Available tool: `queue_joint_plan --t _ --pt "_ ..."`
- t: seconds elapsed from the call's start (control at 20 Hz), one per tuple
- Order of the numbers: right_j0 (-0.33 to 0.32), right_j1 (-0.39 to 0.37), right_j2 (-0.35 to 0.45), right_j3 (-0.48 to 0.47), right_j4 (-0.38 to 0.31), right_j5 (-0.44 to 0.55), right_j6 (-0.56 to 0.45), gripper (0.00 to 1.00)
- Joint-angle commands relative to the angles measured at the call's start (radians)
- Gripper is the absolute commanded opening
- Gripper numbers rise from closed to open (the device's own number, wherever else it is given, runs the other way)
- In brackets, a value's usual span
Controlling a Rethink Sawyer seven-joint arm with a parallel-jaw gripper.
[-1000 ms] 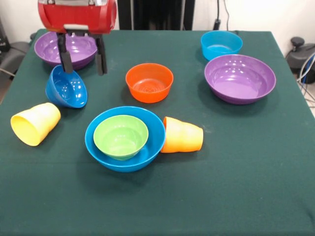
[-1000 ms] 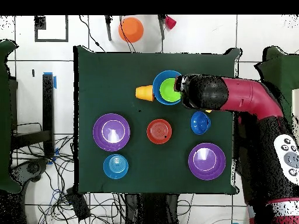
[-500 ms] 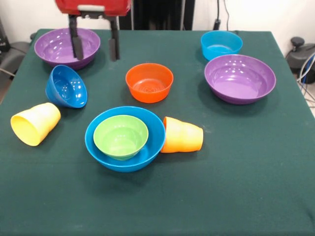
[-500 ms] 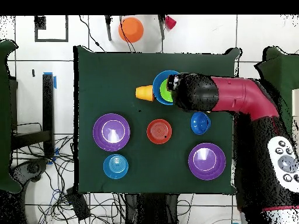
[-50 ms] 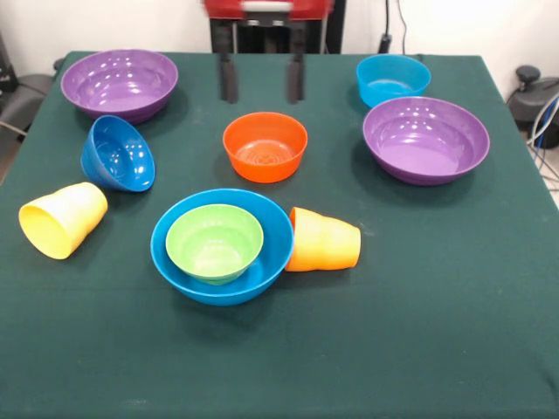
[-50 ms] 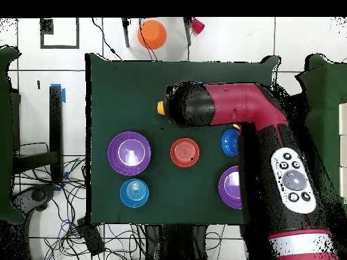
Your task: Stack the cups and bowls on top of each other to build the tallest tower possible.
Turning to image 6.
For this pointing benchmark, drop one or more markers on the orange-red plastic bowl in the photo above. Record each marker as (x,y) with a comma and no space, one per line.
(184,152)

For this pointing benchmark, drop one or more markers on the orange plastic cup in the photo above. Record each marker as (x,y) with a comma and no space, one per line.
(161,108)

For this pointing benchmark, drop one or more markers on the purple plastic bowl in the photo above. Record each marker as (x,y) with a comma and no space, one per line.
(229,187)
(128,153)

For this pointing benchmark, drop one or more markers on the dark blue plastic bowl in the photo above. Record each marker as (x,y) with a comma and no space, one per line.
(229,143)

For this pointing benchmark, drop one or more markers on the red plastic cup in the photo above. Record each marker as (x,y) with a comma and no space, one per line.
(198,26)

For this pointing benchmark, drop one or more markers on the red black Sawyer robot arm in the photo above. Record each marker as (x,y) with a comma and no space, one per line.
(244,105)

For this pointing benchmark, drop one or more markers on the small light blue bowl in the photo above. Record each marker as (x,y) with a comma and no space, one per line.
(134,193)

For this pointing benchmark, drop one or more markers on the dark green tablecloth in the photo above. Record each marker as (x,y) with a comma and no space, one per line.
(122,94)

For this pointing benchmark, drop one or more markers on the orange round object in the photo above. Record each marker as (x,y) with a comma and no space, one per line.
(152,34)

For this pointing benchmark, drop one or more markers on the black tripod leg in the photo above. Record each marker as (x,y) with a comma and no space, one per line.
(188,29)
(125,32)

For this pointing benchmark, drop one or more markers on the black metal stand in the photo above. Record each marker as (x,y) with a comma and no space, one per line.
(55,122)

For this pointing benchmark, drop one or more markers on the blue tape strip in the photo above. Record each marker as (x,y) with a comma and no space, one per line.
(64,94)

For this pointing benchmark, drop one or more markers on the black power adapter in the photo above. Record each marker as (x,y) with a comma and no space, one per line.
(90,238)

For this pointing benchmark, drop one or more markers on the black grey chair base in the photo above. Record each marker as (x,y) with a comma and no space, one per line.
(36,195)

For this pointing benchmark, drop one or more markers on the green cloth covered table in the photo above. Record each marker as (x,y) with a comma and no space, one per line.
(5,135)
(322,108)

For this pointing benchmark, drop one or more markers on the white box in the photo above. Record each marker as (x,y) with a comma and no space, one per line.
(343,182)

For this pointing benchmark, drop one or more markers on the black square floor frame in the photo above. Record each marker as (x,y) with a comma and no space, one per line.
(46,26)

